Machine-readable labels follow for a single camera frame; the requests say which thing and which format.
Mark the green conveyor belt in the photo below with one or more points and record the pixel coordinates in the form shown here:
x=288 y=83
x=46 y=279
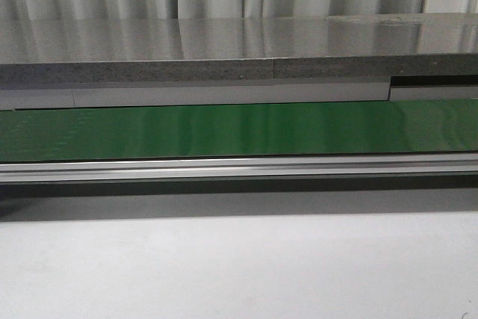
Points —
x=323 y=128

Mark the grey stone counter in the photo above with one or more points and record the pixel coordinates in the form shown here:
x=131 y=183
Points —
x=116 y=63

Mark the aluminium conveyor side rail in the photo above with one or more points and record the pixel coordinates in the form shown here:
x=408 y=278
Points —
x=253 y=167

